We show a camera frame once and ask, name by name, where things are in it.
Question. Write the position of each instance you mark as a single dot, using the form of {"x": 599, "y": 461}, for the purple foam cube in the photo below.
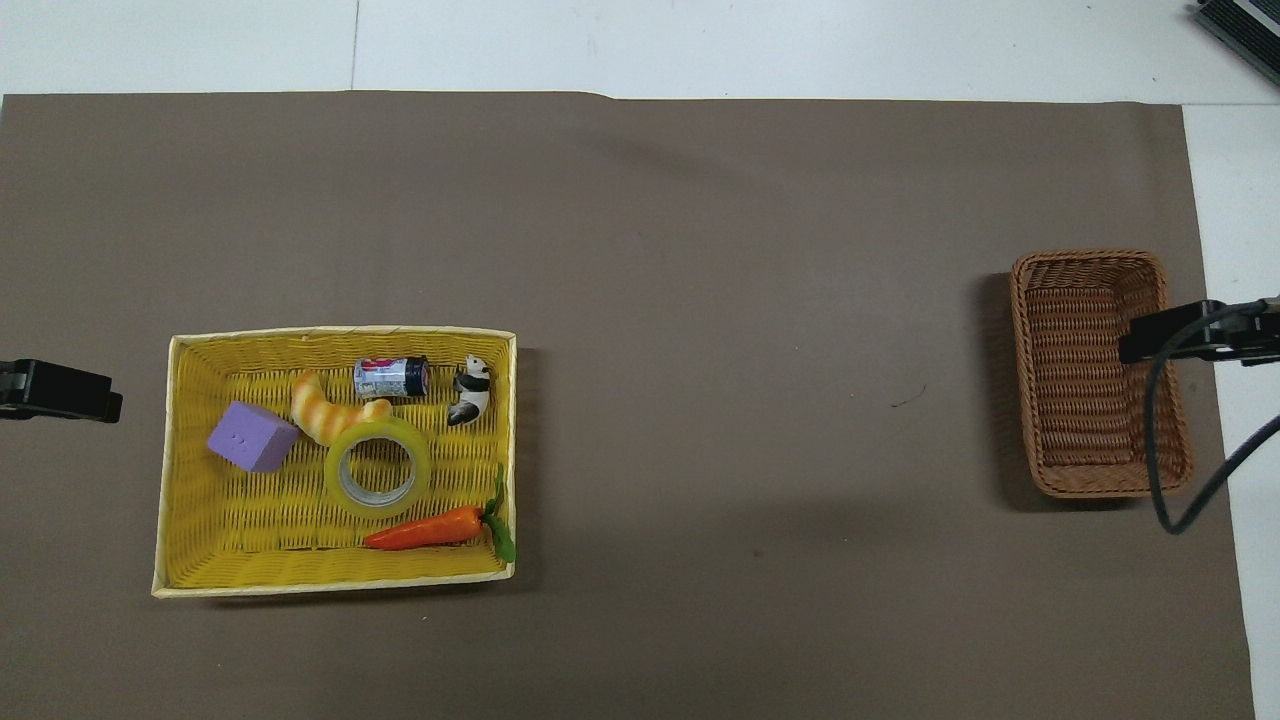
{"x": 250, "y": 438}

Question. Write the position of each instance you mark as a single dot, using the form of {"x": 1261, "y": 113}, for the yellow woven basket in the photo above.
{"x": 250, "y": 540}

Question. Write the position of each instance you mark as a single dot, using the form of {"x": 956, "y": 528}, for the orange striped toy bread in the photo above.
{"x": 318, "y": 410}

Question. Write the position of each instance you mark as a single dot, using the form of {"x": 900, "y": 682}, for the clear yellowish tape roll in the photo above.
{"x": 338, "y": 455}

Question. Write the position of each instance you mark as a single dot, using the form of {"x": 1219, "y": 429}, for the panda figurine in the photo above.
{"x": 472, "y": 395}

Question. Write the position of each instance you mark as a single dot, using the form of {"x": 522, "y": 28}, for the black stand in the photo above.
{"x": 1245, "y": 30}

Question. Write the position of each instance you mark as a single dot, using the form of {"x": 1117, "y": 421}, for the orange toy carrot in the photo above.
{"x": 430, "y": 530}

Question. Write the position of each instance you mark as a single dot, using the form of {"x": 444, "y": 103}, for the brown wicker basket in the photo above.
{"x": 1085, "y": 420}

